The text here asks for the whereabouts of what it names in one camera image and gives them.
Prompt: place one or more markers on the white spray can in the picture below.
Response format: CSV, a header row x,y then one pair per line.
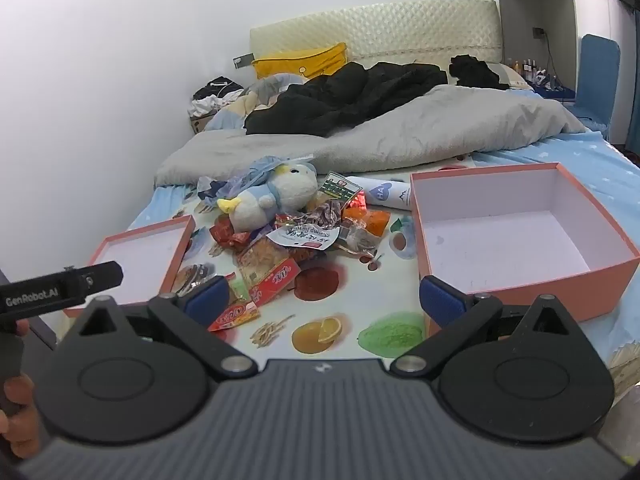
x,y
385,192

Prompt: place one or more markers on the cream padded headboard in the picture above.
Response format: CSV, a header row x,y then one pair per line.
x,y
400,25

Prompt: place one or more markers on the wall socket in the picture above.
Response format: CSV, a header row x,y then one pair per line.
x,y
538,32

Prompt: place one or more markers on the person's left hand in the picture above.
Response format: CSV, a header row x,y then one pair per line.
x,y
22,410

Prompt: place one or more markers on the black jacket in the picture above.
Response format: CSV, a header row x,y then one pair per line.
x,y
340,100

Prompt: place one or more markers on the black cloth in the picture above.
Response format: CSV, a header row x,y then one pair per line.
x,y
475,72

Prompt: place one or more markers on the row of small bottles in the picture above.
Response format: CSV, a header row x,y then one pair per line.
x,y
525,67

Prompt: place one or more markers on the pale printed bag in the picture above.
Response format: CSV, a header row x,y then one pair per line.
x,y
625,365

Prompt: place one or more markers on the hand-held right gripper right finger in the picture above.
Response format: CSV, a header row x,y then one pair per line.
x,y
442,305

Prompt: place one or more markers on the green label snack packet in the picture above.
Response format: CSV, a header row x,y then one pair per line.
x,y
340,187

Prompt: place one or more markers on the small wall card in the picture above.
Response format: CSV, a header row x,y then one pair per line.
x,y
243,61

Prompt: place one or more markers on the beige pillow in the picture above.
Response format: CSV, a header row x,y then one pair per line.
x,y
515,77

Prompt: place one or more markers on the pink cardboard box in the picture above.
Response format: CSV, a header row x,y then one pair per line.
x,y
500,240

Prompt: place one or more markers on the white blue plush penguin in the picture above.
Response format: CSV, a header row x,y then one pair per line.
x,y
270,200

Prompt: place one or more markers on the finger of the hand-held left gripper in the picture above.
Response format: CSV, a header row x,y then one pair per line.
x,y
105,276

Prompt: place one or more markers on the clear red label snack packet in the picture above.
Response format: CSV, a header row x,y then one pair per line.
x,y
270,275

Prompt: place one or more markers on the orange snack packet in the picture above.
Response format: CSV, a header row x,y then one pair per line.
x,y
372,221

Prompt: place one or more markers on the pink box lid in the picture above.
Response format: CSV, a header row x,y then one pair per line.
x,y
140,260

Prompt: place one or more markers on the pile of clothes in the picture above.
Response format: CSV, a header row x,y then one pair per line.
x,y
215,95

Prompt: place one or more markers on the blue bedside table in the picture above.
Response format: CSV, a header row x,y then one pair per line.
x,y
555,92

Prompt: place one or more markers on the yellow pillow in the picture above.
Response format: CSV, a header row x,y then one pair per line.
x,y
300,62

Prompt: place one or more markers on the grey blanket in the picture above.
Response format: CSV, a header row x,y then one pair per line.
x,y
450,125

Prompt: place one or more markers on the blue curtain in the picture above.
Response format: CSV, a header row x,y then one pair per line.
x,y
635,110

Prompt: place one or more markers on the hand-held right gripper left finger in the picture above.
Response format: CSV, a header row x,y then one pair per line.
x,y
207,302

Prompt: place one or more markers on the blue chair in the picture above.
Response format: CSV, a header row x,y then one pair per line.
x,y
597,85

